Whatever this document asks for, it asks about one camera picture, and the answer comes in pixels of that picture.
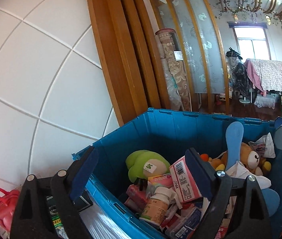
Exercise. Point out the wooden door frame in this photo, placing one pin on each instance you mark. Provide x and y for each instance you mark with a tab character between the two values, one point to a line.
121	54

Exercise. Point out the hanging vine ceiling decoration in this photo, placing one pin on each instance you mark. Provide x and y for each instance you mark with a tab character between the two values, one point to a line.
243	8

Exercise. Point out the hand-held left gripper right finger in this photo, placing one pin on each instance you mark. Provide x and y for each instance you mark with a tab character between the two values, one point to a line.
200	176

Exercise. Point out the coat stand with dark bags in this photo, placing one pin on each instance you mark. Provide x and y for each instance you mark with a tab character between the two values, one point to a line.
239	77

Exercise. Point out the pink soft pack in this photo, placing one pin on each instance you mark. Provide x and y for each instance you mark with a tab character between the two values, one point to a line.
137	194

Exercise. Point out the pink cloth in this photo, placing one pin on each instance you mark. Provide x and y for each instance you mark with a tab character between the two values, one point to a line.
252	77

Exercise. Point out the white bottle green label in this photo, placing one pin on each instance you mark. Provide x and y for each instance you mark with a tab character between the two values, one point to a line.
154	208

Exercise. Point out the red bear-shaped plastic case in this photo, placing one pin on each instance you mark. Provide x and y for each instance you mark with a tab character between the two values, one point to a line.
3	204

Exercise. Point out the pink box with barcode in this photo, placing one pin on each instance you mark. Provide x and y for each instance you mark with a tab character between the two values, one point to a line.
184	181

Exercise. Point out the blue plastic crate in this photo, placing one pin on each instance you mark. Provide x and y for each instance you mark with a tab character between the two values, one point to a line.
170	134

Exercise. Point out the floral blanket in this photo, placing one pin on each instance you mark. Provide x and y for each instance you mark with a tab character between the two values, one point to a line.
275	74

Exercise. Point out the grey cloth pile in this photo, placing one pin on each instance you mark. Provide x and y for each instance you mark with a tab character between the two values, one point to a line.
267	102

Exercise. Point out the brown bear plush toy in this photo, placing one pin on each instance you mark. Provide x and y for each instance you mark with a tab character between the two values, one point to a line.
252	158

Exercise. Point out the blue and white flat box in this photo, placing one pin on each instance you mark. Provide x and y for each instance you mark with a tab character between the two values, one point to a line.
185	222

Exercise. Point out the green plush toy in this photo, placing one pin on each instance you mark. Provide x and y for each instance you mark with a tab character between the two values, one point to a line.
141	161

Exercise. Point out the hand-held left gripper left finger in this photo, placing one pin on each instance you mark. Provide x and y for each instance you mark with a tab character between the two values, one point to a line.
84	174

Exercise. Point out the blue plush toy white shirt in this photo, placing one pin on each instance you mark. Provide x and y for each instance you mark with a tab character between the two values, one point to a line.
234	139

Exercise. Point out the wooden frosted glass partition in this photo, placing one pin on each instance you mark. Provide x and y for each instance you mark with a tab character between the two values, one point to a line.
200	54

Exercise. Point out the window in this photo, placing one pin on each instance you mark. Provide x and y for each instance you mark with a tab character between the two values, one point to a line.
250	44

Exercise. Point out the rolled patterned carpet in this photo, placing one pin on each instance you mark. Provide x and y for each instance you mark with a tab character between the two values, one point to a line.
175	74

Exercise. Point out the dark green gift box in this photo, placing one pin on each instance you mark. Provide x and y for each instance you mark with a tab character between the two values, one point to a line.
84	203

